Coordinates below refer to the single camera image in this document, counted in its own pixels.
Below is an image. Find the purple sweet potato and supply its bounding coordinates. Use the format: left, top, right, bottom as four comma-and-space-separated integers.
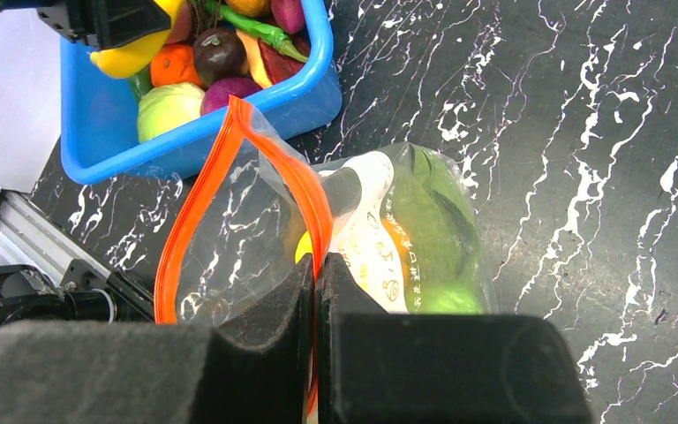
271, 0, 306, 34

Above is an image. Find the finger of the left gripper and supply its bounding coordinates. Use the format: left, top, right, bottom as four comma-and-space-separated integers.
37, 0, 172, 49

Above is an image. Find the blue plastic basket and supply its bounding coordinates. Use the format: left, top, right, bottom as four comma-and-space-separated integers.
60, 1, 343, 185

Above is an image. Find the clear zip top bag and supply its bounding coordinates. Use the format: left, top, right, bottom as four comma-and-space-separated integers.
154, 96, 496, 325

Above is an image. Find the dark purple plum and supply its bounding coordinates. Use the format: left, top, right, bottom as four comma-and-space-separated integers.
193, 27, 248, 87

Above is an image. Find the pale green cabbage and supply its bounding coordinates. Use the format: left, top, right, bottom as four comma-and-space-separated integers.
137, 82, 205, 143

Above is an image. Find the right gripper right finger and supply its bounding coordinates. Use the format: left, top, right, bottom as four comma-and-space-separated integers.
316, 254, 592, 423

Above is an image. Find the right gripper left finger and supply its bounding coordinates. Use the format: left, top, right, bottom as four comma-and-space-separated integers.
0, 256, 313, 423

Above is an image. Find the purple red onion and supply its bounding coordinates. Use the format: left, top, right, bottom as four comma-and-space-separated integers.
200, 77, 262, 116

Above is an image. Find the green custard apple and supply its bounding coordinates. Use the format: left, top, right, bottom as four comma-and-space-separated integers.
410, 285, 486, 314

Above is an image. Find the orange tangerine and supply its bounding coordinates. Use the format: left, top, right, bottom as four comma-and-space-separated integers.
149, 43, 205, 88

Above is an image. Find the green leaf vegetable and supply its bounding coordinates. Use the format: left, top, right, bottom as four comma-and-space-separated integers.
388, 143, 482, 298

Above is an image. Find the yellow bell pepper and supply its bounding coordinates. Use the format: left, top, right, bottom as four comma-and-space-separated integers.
293, 219, 416, 294

